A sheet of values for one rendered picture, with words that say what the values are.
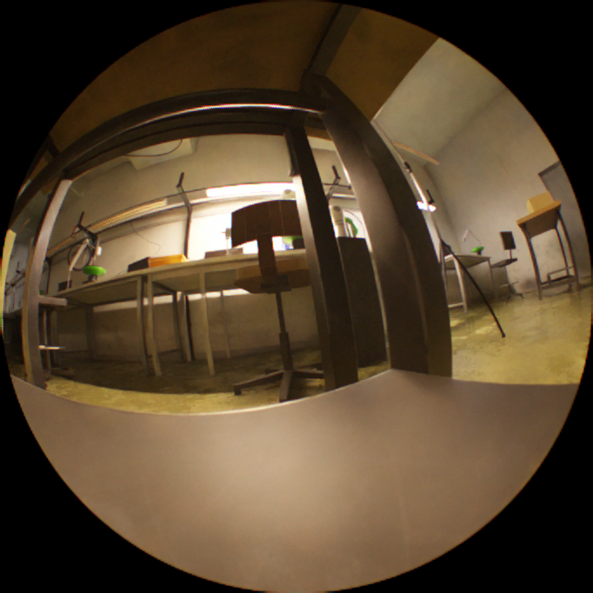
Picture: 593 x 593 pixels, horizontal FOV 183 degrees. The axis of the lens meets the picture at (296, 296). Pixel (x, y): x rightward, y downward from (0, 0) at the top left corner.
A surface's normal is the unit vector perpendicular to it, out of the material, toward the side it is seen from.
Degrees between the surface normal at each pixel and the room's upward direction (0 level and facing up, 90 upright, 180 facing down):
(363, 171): 90
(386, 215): 90
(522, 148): 90
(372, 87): 180
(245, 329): 90
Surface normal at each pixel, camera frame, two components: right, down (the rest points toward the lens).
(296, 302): 0.18, -0.16
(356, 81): 0.14, 0.98
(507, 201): -0.97, 0.11
